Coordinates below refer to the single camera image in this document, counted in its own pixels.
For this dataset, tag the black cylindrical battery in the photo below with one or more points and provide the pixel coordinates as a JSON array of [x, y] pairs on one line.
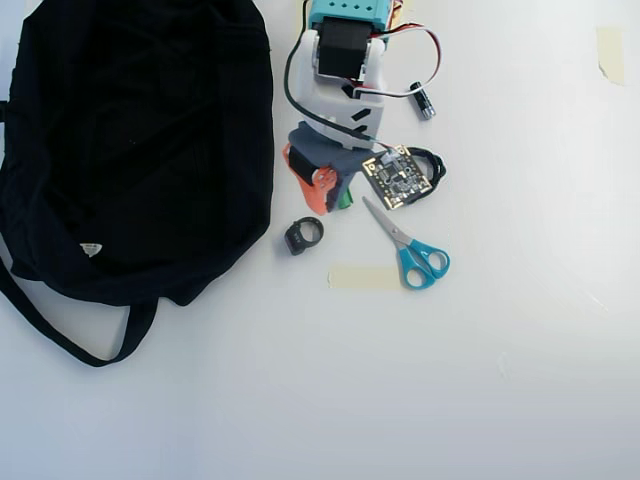
[[422, 100]]

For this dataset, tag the short beige masking tape strip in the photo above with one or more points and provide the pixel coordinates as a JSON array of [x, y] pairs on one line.
[[611, 55]]

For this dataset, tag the black marker with green caps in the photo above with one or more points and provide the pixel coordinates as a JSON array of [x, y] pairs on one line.
[[346, 201]]

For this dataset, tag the grey teal white robot arm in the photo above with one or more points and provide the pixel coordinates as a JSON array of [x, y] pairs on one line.
[[330, 95]]

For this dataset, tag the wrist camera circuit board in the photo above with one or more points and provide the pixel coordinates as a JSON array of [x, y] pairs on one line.
[[395, 177]]

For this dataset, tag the grey-blue gripper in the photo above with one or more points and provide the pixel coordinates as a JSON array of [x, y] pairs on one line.
[[303, 166]]

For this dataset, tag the black fabric bag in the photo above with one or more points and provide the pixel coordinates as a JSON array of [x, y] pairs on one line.
[[125, 150]]

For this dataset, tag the long beige masking tape strip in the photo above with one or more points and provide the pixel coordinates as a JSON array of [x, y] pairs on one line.
[[362, 277]]

